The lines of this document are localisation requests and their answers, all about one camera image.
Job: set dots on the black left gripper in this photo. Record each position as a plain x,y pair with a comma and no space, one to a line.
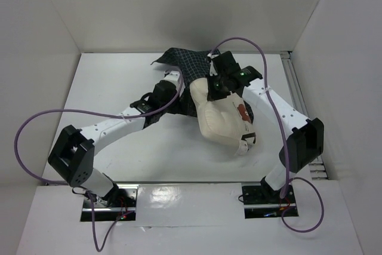
175,94

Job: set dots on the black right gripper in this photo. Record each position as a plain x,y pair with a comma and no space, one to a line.
213,86

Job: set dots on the dark grid-pattern pillowcase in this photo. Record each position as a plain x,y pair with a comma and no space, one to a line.
194,65

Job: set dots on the cream pillow with bear print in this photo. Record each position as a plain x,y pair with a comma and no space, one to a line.
224,121

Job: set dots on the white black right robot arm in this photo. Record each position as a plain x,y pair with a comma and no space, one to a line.
303,138

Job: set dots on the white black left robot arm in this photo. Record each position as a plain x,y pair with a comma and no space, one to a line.
73,154

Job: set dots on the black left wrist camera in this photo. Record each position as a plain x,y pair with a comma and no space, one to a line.
175,77

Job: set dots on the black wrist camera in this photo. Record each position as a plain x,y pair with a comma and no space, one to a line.
223,64
175,77

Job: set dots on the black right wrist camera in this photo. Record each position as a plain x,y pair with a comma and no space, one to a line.
223,64

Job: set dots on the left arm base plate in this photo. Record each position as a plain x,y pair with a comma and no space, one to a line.
123,205

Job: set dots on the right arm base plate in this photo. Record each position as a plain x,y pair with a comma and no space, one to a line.
258,206

